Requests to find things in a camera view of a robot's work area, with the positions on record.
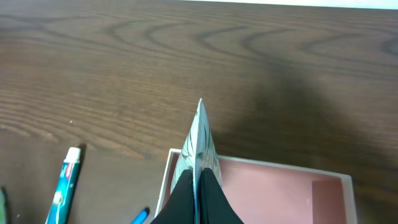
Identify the white pink cardboard box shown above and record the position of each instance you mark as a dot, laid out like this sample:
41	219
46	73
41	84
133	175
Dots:
262	192

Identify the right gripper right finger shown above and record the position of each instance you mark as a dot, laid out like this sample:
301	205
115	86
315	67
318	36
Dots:
214	206

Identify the teal toothpaste tube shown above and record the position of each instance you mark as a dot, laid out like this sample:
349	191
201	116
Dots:
63	196

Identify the white lotion tube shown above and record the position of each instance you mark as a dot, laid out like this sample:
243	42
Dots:
198	152

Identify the blue disposable razor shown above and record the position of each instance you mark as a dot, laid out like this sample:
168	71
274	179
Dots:
142	216

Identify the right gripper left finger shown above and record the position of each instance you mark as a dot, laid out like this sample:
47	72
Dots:
180	207

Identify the green blue toothbrush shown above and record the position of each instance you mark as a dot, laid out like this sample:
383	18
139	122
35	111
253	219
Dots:
3	206

